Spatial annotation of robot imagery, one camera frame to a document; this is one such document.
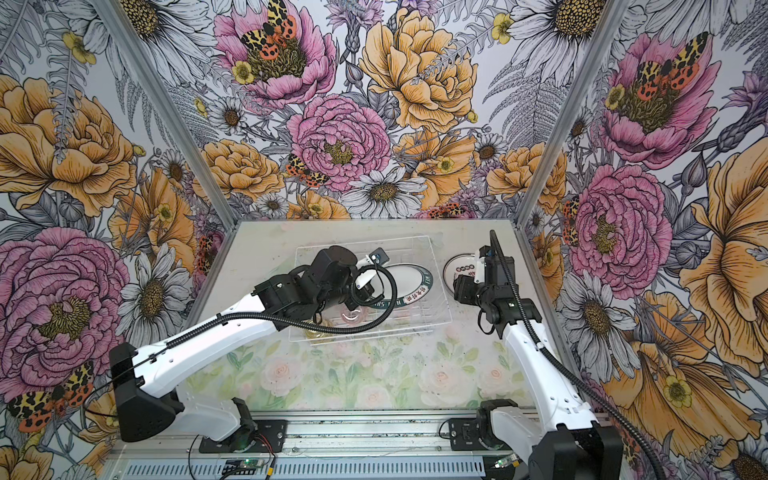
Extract white plate red characters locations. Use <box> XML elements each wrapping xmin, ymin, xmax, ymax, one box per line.
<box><xmin>442</xmin><ymin>252</ymin><xmax>477</xmax><ymax>296</ymax></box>

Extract white plate green band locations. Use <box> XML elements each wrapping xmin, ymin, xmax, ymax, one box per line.
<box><xmin>369</xmin><ymin>264</ymin><xmax>434</xmax><ymax>310</ymax></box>

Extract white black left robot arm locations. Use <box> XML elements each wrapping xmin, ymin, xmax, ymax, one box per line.
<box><xmin>109</xmin><ymin>245</ymin><xmax>389</xmax><ymax>451</ymax></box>

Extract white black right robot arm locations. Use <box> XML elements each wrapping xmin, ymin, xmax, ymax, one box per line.
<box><xmin>453</xmin><ymin>248</ymin><xmax>623</xmax><ymax>479</ymax></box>

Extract pink glass cup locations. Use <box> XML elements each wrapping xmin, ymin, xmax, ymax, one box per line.
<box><xmin>339</xmin><ymin>306</ymin><xmax>370</xmax><ymax>328</ymax></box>

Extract green circuit board right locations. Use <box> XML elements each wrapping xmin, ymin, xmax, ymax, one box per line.
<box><xmin>493</xmin><ymin>453</ymin><xmax>520</xmax><ymax>469</ymax></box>

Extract green circuit board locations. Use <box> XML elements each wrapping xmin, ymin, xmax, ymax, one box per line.
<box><xmin>220</xmin><ymin>458</ymin><xmax>276</xmax><ymax>480</ymax></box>
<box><xmin>493</xmin><ymin>453</ymin><xmax>520</xmax><ymax>469</ymax></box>

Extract green circuit board left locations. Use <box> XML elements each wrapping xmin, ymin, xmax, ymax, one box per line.
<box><xmin>220</xmin><ymin>458</ymin><xmax>276</xmax><ymax>480</ymax></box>

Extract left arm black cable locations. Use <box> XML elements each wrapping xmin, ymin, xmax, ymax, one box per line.
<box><xmin>80</xmin><ymin>262</ymin><xmax>399</xmax><ymax>421</ymax></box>

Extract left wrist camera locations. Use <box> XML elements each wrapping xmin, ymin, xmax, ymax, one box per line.
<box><xmin>368</xmin><ymin>248</ymin><xmax>390</xmax><ymax>266</ymax></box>

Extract white wire dish rack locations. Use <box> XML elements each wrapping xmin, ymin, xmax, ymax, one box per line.
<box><xmin>289</xmin><ymin>235</ymin><xmax>453</xmax><ymax>345</ymax></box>

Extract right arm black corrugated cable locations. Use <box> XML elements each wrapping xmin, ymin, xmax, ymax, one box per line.
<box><xmin>488</xmin><ymin>229</ymin><xmax>667</xmax><ymax>480</ymax></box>

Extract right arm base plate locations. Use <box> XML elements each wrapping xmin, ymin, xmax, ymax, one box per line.
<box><xmin>441</xmin><ymin>417</ymin><xmax>512</xmax><ymax>452</ymax></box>

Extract aluminium front rail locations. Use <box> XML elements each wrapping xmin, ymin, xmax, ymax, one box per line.
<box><xmin>107</xmin><ymin>409</ymin><xmax>541</xmax><ymax>463</ymax></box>

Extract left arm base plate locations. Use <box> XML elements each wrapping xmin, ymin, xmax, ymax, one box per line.
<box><xmin>198</xmin><ymin>419</ymin><xmax>288</xmax><ymax>454</ymax></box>

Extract aluminium corner frame post right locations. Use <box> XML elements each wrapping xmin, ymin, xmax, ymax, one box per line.
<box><xmin>514</xmin><ymin>0</ymin><xmax>631</xmax><ymax>231</ymax></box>

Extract aluminium corner frame post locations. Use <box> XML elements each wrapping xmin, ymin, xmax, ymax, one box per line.
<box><xmin>514</xmin><ymin>0</ymin><xmax>631</xmax><ymax>231</ymax></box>
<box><xmin>94</xmin><ymin>1</ymin><xmax>239</xmax><ymax>232</ymax></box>

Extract aluminium corner frame post left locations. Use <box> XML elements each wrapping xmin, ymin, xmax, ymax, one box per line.
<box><xmin>94</xmin><ymin>1</ymin><xmax>239</xmax><ymax>232</ymax></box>

